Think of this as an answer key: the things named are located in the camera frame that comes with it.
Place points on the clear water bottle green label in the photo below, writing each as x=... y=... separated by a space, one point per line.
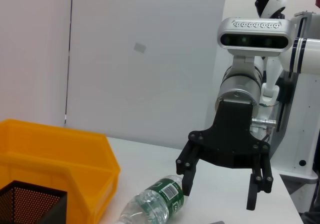
x=150 y=201

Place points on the person in dark clothes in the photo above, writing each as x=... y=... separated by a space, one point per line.
x=313 y=217

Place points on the translucent tape piece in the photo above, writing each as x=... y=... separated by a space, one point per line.
x=140 y=47

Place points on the black mesh pen holder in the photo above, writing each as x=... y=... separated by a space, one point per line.
x=62 y=209

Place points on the yellow plastic storage bin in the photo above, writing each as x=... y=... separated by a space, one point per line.
x=50 y=146

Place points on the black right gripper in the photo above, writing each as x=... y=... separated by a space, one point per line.
x=232 y=139

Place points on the silver connector plug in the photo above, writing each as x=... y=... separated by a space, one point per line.
x=265 y=122

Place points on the white and silver right robot arm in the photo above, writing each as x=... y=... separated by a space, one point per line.
x=237 y=89

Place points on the grey marker pen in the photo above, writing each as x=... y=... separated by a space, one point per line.
x=217 y=222

